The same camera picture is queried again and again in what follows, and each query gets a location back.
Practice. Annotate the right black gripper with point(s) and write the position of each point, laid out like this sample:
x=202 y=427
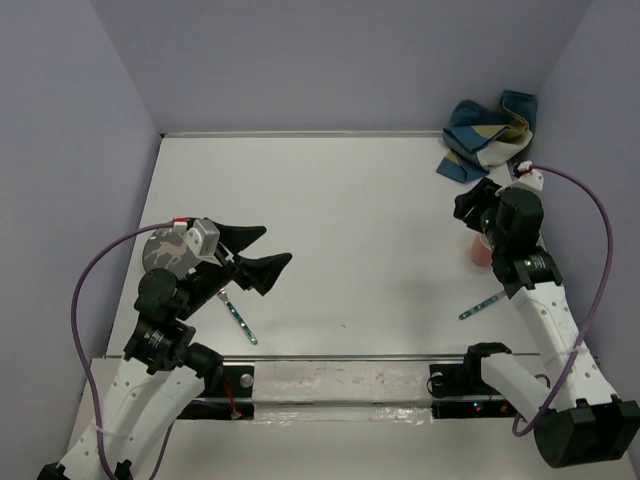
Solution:
x=484 y=193

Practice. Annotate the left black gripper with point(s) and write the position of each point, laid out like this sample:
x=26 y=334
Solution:
x=263 y=271

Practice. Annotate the pink mug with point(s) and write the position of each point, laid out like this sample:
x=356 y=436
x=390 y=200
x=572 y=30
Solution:
x=481 y=251

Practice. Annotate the fork with teal handle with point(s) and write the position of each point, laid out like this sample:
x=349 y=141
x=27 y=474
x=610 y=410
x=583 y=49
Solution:
x=223 y=296

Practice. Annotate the blue beige checked placemat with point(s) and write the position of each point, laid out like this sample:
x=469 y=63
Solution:
x=479 y=139

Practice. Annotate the dark reindeer plate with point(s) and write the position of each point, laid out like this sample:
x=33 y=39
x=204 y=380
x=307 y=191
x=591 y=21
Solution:
x=165 y=249

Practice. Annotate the spoon with teal handle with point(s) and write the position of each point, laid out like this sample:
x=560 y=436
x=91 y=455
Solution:
x=479 y=307

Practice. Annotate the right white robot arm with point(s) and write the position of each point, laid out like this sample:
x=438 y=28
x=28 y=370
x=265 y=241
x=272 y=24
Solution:
x=574 y=414

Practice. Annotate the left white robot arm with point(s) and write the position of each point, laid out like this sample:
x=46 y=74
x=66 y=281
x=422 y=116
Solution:
x=163 y=370

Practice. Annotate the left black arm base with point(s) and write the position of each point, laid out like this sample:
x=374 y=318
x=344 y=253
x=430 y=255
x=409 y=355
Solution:
x=229 y=399

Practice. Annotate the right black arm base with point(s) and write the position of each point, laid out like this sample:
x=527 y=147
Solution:
x=455 y=396

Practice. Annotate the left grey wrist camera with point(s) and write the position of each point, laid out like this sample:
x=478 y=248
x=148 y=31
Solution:
x=200 y=235

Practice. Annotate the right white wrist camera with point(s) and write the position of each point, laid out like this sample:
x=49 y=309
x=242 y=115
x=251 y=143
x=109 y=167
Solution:
x=527 y=177

